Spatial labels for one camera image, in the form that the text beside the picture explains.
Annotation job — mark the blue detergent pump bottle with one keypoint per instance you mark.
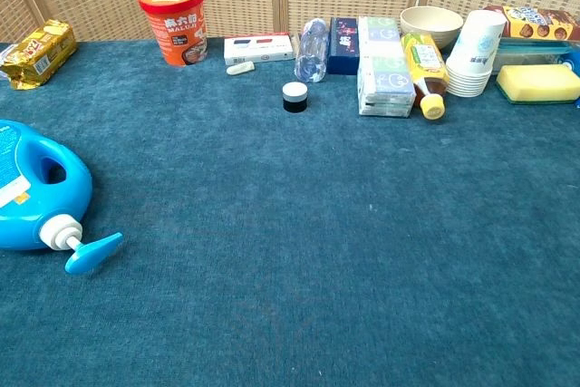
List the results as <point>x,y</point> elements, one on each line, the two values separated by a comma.
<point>31,219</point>

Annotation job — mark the teal table cloth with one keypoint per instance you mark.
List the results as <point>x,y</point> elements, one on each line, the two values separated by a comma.
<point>290,233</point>

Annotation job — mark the black jar with white lid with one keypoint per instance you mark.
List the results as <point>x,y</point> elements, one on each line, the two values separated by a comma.
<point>295,97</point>

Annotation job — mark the small white oblong eraser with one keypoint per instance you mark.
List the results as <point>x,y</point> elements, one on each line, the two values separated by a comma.
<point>240,68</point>

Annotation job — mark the clear plastic water bottle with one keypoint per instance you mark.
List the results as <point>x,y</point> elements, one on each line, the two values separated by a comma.
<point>312,54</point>

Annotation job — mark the white flat box red blue print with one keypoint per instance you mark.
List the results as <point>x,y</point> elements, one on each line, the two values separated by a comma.
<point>258,49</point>

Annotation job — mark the pale green tissue pack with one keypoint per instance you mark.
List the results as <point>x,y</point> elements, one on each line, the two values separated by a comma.
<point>379,35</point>
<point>385,88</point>

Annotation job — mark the dark blue carton box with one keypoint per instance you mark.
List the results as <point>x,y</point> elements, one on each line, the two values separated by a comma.
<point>343,47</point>

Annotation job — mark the tea bottle with yellow cap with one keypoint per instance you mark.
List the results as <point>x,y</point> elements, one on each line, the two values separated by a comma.
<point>426,65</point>

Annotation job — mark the red instant noodle cup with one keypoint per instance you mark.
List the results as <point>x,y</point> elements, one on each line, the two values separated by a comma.
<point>179,26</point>

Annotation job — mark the beige bowl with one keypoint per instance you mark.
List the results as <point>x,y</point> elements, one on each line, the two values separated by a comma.
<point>430,22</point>

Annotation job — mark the stack of white paper cups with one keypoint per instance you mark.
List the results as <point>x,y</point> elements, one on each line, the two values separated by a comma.
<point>476,51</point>

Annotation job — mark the yellow sponge with green base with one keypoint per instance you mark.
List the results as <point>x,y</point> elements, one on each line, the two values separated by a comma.
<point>539,81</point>

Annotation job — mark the clear container with teal lid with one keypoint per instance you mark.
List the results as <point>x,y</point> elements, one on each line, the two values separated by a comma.
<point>530,54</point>

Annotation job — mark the gold foil biscuit packet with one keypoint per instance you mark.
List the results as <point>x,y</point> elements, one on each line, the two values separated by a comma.
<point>38,54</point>

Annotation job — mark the chocolate cookie box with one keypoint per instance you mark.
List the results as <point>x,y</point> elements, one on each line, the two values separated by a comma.
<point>539,22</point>

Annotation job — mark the blue packet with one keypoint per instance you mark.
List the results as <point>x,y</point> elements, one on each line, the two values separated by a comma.
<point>573,62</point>

